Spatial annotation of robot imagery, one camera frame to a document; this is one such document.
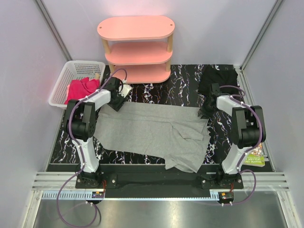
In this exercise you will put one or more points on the red t-shirt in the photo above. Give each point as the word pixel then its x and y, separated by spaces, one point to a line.
pixel 80 88

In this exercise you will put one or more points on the pink three-tier shelf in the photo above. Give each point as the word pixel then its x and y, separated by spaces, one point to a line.
pixel 138 49

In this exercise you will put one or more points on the pink t-shirt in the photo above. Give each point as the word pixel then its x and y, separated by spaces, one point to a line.
pixel 67 91

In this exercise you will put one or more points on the black t-shirt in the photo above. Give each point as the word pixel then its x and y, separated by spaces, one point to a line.
pixel 211 76

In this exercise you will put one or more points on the green treehouse book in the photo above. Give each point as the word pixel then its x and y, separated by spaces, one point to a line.
pixel 255 157

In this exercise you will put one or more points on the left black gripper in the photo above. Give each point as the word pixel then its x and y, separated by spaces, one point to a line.
pixel 116 107

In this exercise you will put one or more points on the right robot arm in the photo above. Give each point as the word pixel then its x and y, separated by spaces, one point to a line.
pixel 247 126

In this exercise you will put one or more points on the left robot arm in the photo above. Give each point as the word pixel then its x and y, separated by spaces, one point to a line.
pixel 80 119

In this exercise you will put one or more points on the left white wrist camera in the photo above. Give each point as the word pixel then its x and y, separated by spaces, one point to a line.
pixel 125 89

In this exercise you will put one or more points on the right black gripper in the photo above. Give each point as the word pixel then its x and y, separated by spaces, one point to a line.
pixel 206 115

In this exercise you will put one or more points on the white plastic basket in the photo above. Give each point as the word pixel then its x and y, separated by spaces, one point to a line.
pixel 73 70

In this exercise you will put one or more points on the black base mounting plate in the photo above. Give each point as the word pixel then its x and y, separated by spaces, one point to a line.
pixel 155 182

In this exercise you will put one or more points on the grey t-shirt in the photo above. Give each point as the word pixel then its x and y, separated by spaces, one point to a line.
pixel 175 133

